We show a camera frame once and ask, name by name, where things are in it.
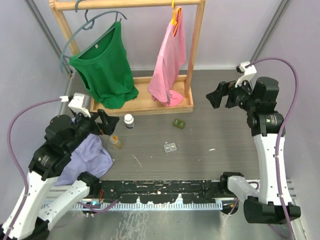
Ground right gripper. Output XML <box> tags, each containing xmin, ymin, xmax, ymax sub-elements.
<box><xmin>206</xmin><ymin>75</ymin><xmax>258</xmax><ymax>112</ymax></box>

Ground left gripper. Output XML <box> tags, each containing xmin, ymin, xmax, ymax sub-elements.
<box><xmin>65</xmin><ymin>107</ymin><xmax>120</xmax><ymax>153</ymax></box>

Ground white pill bottle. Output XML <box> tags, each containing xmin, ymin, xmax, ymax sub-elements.
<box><xmin>124</xmin><ymin>113</ymin><xmax>135</xmax><ymax>129</ymax></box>

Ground clear pill box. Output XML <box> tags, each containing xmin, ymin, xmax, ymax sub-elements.
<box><xmin>163</xmin><ymin>142</ymin><xmax>177</xmax><ymax>154</ymax></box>

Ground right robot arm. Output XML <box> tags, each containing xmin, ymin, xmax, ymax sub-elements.
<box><xmin>206</xmin><ymin>77</ymin><xmax>301</xmax><ymax>225</ymax></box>

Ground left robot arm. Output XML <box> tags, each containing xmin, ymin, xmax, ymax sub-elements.
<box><xmin>0</xmin><ymin>109</ymin><xmax>120</xmax><ymax>240</ymax></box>

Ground clear bottle with orange pills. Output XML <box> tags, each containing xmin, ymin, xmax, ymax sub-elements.
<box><xmin>109</xmin><ymin>135</ymin><xmax>123</xmax><ymax>150</ymax></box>

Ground lavender cloth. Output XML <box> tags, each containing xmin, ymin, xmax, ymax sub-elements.
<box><xmin>54</xmin><ymin>134</ymin><xmax>114</xmax><ymax>186</ymax></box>

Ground wooden clothes rack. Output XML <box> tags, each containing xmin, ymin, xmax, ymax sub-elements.
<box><xmin>49</xmin><ymin>0</ymin><xmax>206</xmax><ymax>116</ymax></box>

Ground green pill box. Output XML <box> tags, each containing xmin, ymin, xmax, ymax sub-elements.
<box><xmin>172</xmin><ymin>118</ymin><xmax>186</xmax><ymax>129</ymax></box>

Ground green t-shirt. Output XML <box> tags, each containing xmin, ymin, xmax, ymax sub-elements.
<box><xmin>69</xmin><ymin>21</ymin><xmax>139</xmax><ymax>109</ymax></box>

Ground pink t-shirt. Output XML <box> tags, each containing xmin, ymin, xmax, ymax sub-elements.
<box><xmin>147</xmin><ymin>7</ymin><xmax>186</xmax><ymax>107</ymax></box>

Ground orange-yellow plastic hanger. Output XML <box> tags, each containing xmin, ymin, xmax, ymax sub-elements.
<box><xmin>170</xmin><ymin>0</ymin><xmax>182</xmax><ymax>37</ymax></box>

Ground grey-blue plastic hanger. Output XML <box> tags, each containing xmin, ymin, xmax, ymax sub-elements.
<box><xmin>59</xmin><ymin>3</ymin><xmax>127</xmax><ymax>73</ymax></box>

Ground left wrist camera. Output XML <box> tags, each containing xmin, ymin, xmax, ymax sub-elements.
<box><xmin>59</xmin><ymin>93</ymin><xmax>91</xmax><ymax>118</ymax></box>

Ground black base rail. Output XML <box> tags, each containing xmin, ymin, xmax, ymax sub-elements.
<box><xmin>81</xmin><ymin>180</ymin><xmax>239</xmax><ymax>215</ymax></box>

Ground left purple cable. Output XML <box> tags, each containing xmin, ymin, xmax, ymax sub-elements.
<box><xmin>6</xmin><ymin>97</ymin><xmax>63</xmax><ymax>236</ymax></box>

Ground purple cable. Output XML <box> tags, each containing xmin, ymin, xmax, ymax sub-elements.
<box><xmin>249</xmin><ymin>57</ymin><xmax>300</xmax><ymax>240</ymax></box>
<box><xmin>6</xmin><ymin>97</ymin><xmax>63</xmax><ymax>236</ymax></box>

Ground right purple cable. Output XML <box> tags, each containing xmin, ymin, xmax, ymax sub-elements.
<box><xmin>249</xmin><ymin>57</ymin><xmax>300</xmax><ymax>240</ymax></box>

